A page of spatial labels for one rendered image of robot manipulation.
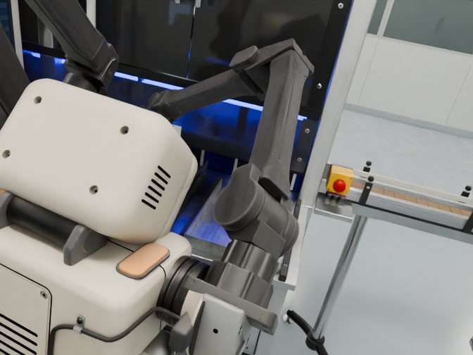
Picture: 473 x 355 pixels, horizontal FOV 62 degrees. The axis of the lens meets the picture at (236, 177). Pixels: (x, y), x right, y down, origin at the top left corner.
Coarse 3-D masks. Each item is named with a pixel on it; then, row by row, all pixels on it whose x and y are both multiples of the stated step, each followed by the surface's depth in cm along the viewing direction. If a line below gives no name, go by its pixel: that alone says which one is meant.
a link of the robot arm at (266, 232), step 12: (264, 192) 52; (264, 204) 51; (276, 204) 53; (264, 216) 51; (276, 216) 52; (252, 228) 50; (264, 228) 50; (276, 228) 52; (240, 240) 50; (252, 240) 48; (264, 240) 50; (276, 240) 51; (276, 252) 51
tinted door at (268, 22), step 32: (224, 0) 112; (256, 0) 110; (288, 0) 108; (320, 0) 106; (192, 32) 118; (224, 32) 116; (256, 32) 114; (288, 32) 112; (320, 32) 109; (192, 64) 122; (224, 64) 120
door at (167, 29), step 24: (96, 0) 121; (120, 0) 119; (144, 0) 117; (168, 0) 116; (192, 0) 114; (96, 24) 124; (120, 24) 122; (144, 24) 120; (168, 24) 119; (120, 48) 126; (144, 48) 124; (168, 48) 122; (168, 72) 125
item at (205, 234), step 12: (216, 192) 128; (204, 204) 117; (204, 216) 117; (192, 228) 108; (204, 228) 112; (216, 228) 113; (192, 240) 103; (204, 240) 102; (216, 240) 108; (228, 240) 109; (216, 252) 103
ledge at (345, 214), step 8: (320, 200) 138; (320, 208) 133; (328, 208) 134; (336, 208) 135; (344, 208) 136; (352, 208) 136; (328, 216) 132; (336, 216) 132; (344, 216) 131; (352, 216) 132
